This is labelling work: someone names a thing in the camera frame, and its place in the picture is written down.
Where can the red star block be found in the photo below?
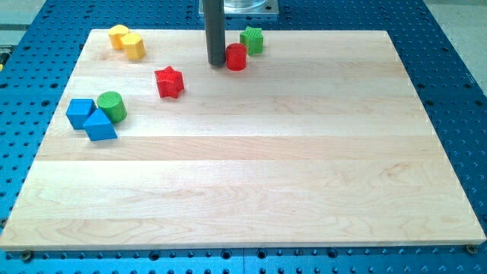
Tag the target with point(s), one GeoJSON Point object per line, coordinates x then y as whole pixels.
{"type": "Point", "coordinates": [169, 82]}

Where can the green star block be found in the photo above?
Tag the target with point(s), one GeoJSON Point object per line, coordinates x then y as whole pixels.
{"type": "Point", "coordinates": [252, 38]}

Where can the light wooden board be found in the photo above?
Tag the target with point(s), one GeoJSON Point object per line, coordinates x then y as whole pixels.
{"type": "Point", "coordinates": [321, 141]}

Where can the red cylinder block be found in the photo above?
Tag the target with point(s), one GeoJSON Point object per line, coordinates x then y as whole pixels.
{"type": "Point", "coordinates": [236, 56]}

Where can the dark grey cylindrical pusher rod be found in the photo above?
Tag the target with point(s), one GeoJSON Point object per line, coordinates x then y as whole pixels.
{"type": "Point", "coordinates": [214, 31]}

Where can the green cylinder block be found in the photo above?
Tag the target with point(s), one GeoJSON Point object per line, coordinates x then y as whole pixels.
{"type": "Point", "coordinates": [112, 105]}

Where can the yellow hexagon block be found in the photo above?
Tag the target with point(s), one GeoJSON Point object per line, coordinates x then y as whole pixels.
{"type": "Point", "coordinates": [133, 46]}

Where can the blue triangle block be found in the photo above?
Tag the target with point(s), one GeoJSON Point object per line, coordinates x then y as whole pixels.
{"type": "Point", "coordinates": [99, 127]}

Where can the yellow heart block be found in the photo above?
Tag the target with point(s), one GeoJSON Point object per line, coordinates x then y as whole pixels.
{"type": "Point", "coordinates": [115, 34]}

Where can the blue cube block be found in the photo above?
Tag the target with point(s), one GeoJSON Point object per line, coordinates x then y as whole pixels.
{"type": "Point", "coordinates": [79, 109]}

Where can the blue perforated metal table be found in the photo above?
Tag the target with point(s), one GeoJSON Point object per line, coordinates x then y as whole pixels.
{"type": "Point", "coordinates": [39, 68]}

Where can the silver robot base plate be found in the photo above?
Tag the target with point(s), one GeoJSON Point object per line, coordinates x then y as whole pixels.
{"type": "Point", "coordinates": [252, 7]}

